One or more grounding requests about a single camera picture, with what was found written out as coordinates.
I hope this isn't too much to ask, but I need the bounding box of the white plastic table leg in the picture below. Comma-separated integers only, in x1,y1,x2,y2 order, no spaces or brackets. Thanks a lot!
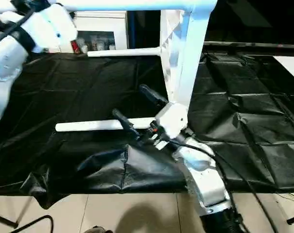
0,0,218,16
55,117,160,134
87,47,162,59

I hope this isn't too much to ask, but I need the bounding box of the white plastic table top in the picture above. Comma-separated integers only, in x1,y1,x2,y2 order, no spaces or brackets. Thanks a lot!
159,0,218,109

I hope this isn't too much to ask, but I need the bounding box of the black cabinet with gold label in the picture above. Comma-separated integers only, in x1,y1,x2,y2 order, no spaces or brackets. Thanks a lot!
130,10,162,50

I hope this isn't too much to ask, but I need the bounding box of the black mat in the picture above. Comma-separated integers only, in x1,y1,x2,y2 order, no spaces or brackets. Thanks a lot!
0,43,294,211

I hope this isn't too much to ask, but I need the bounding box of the red bottle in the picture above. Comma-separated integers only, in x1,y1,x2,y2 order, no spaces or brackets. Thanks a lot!
70,39,80,54

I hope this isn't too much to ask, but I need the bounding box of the white sideboard cabinet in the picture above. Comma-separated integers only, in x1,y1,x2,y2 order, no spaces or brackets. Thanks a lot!
69,10,128,54

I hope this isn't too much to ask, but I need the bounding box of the dark metal bar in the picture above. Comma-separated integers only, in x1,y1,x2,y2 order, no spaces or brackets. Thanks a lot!
202,40,294,50

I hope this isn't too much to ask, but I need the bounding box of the white flat board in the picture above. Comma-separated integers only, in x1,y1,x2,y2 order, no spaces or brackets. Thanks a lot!
272,55,294,85

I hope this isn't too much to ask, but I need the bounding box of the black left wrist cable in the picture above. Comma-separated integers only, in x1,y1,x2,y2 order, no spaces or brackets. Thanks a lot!
0,5,35,49

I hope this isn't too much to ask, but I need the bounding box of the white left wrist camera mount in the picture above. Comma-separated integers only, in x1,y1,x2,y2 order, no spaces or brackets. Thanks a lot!
21,2,79,54

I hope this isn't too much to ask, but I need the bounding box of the black metal frame leg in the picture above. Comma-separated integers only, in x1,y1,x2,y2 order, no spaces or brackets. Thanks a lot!
0,212,53,230

